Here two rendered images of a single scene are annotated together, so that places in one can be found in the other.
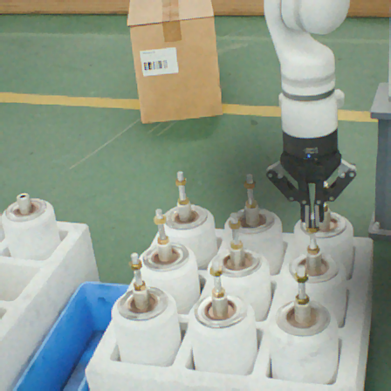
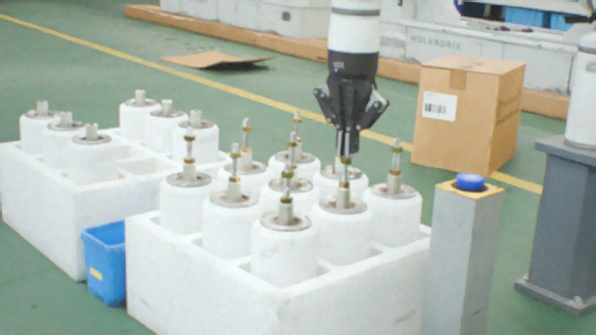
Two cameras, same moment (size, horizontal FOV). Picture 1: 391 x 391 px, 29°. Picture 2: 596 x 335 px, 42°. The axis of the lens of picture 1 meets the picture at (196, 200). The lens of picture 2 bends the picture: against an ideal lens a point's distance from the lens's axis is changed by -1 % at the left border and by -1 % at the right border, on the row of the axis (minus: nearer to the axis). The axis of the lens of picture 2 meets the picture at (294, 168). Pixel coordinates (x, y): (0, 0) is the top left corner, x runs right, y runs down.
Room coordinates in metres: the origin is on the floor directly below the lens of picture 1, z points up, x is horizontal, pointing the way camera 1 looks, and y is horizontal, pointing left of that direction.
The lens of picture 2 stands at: (-0.08, -0.63, 0.65)
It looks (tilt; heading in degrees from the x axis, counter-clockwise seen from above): 17 degrees down; 28
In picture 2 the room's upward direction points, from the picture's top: 3 degrees clockwise
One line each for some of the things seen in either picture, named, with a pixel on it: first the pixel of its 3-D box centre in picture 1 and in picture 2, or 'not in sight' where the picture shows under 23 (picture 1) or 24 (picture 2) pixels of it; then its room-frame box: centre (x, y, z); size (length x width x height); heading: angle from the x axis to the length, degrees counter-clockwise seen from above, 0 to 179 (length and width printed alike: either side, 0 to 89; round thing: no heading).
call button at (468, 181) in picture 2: not in sight; (470, 183); (0.95, -0.35, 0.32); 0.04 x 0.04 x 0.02
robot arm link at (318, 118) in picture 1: (309, 99); (363, 27); (0.95, -0.17, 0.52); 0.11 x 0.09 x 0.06; 167
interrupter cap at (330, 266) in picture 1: (313, 267); (342, 206); (0.94, -0.16, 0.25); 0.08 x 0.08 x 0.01
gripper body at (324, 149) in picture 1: (310, 151); (351, 76); (0.94, -0.16, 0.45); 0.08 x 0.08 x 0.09
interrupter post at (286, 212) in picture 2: (302, 311); (286, 213); (0.82, -0.13, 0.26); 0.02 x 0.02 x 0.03
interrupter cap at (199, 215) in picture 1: (185, 217); (294, 158); (1.12, 0.02, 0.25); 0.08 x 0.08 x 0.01
